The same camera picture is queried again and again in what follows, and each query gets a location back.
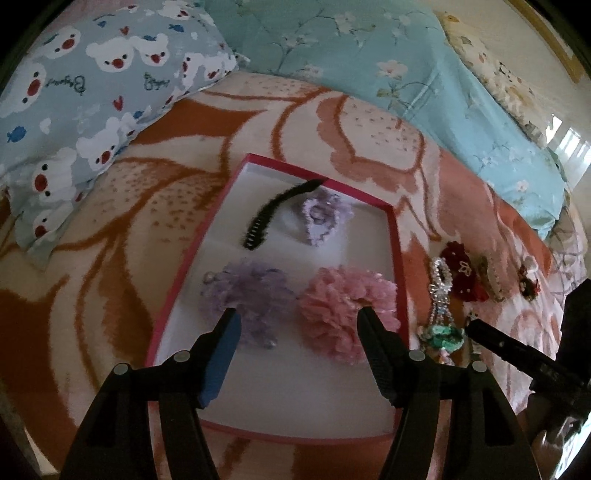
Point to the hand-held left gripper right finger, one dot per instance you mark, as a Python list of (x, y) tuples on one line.
[(376, 353)]

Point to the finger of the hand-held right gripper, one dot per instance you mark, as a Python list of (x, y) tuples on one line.
[(508, 347)]

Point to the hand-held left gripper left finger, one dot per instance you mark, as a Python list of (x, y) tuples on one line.
[(221, 355)]

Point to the green beaded hair accessory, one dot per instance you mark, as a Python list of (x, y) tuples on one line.
[(441, 339)]

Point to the pink-edged white box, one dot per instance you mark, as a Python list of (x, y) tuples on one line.
[(286, 383)]

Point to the silver rhinestone hair clip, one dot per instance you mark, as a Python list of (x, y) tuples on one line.
[(441, 286)]

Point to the pink fluffy scrunchie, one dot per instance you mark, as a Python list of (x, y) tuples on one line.
[(341, 309)]

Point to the pearl hair clip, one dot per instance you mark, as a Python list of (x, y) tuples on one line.
[(494, 279)]

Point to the purple fluffy scrunchie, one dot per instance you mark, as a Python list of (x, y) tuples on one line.
[(258, 295)]

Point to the small red flower hair clip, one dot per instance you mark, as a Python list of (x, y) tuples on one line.
[(528, 279)]

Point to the dark red bow hair clip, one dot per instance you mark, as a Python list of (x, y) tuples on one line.
[(461, 272)]

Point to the orange floral blanket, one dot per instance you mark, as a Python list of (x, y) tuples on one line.
[(138, 240)]

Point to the small lilac beaded hair clip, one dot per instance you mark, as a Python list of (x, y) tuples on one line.
[(321, 217)]

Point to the black hair comb clip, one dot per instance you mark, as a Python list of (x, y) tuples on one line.
[(270, 212)]

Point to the yellow printed pillow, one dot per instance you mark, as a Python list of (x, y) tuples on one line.
[(503, 78)]

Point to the teal floral quilt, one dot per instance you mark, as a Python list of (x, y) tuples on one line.
[(392, 83)]

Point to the blue bear print pillow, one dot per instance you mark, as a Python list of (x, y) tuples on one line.
[(92, 101)]

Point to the wooden frame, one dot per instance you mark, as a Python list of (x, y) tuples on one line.
[(556, 41)]

